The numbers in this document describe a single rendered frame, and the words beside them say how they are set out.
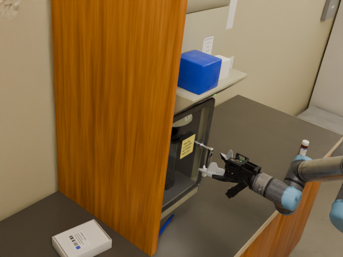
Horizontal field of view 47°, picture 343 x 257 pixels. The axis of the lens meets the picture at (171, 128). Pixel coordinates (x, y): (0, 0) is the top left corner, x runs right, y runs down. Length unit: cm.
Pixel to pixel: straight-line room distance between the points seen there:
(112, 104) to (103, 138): 14
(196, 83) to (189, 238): 60
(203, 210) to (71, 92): 69
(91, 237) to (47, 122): 44
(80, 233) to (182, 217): 39
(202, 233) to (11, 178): 71
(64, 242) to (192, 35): 78
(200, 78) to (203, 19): 21
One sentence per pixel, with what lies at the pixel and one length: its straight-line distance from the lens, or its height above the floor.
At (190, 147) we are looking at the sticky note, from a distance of 143.
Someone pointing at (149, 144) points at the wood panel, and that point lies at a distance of 116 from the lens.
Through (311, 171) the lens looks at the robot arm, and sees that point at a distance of 140.
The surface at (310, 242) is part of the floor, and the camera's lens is 309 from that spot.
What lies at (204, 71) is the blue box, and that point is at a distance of 112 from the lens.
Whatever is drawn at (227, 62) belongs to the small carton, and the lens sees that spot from 128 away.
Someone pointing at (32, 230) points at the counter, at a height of 94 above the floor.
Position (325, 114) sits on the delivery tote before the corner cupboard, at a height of 33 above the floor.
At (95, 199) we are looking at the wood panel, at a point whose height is 102.
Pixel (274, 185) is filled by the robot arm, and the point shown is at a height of 120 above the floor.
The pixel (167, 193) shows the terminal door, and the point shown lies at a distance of 145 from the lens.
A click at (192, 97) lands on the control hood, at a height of 151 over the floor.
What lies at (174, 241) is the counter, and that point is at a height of 94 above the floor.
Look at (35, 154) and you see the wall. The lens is 154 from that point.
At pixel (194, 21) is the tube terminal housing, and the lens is 121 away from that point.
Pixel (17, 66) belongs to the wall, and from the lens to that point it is 136.
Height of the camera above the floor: 198
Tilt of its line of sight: 29 degrees down
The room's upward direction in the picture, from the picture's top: 7 degrees clockwise
